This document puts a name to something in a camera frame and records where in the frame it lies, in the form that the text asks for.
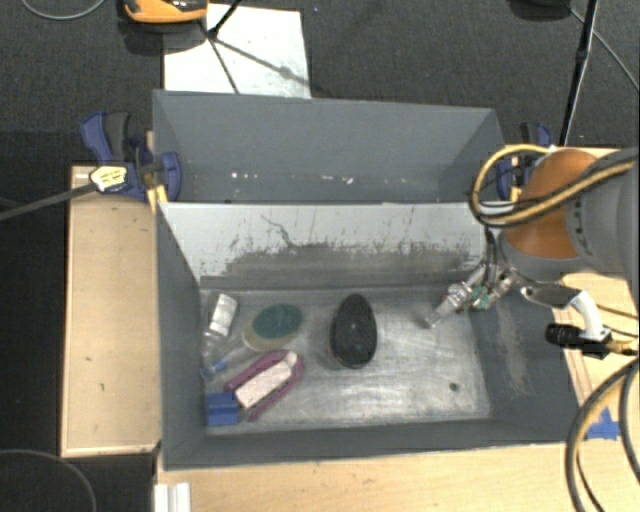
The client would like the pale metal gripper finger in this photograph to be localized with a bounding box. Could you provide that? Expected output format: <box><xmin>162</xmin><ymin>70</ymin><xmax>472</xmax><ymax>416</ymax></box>
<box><xmin>417</xmin><ymin>295</ymin><xmax>452</xmax><ymax>325</ymax></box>
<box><xmin>422</xmin><ymin>301</ymin><xmax>458</xmax><ymax>330</ymax></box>

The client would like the grey metal bin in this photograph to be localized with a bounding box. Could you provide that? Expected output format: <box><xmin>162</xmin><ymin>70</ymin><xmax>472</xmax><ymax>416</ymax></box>
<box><xmin>149</xmin><ymin>88</ymin><xmax>584</xmax><ymax>471</ymax></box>

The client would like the black oval brush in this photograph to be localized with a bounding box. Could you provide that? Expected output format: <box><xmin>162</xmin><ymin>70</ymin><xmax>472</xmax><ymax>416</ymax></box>
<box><xmin>326</xmin><ymin>292</ymin><xmax>379</xmax><ymax>372</ymax></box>

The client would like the purple case with white block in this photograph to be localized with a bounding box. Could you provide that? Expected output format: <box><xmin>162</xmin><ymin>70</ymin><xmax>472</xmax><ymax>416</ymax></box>
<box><xmin>223</xmin><ymin>348</ymin><xmax>306</xmax><ymax>422</ymax></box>

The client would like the clear plastic bottle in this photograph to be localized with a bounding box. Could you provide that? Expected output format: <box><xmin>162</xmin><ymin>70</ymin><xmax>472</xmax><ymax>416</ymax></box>
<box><xmin>199</xmin><ymin>292</ymin><xmax>242</xmax><ymax>384</ymax></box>

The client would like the blue ribbed block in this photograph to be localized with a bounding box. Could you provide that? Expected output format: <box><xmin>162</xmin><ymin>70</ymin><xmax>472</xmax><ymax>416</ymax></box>
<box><xmin>205</xmin><ymin>391</ymin><xmax>241</xmax><ymax>428</ymax></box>

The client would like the pale wood board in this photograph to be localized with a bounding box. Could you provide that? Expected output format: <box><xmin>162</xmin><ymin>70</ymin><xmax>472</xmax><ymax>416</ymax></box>
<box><xmin>59</xmin><ymin>164</ymin><xmax>164</xmax><ymax>459</ymax></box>

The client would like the black cylinder on white bracket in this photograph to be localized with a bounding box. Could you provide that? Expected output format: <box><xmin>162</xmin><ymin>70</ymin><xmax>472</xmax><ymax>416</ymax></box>
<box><xmin>519</xmin><ymin>282</ymin><xmax>639</xmax><ymax>359</ymax></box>

